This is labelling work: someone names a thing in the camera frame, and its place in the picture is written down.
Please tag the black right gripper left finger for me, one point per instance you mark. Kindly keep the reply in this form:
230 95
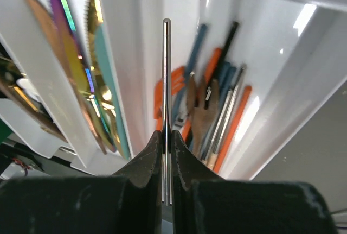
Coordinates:
128 201

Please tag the silver chopstick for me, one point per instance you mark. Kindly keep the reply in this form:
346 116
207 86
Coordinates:
166 109

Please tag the wooden fork in tray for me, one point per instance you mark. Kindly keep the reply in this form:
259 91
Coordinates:
201 117

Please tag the iridescent knife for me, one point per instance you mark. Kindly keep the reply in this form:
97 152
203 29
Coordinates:
83 81

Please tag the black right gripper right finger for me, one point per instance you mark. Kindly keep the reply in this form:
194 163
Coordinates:
203 202

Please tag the white cutlery tray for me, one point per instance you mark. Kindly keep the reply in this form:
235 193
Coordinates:
291 52

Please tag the orange chopstick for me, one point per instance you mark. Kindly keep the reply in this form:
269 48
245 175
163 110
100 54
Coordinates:
232 129

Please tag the gold spoon in tray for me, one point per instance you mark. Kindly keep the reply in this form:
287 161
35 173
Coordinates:
10 78

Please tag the orange plastic fork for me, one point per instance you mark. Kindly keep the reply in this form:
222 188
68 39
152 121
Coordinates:
177 83

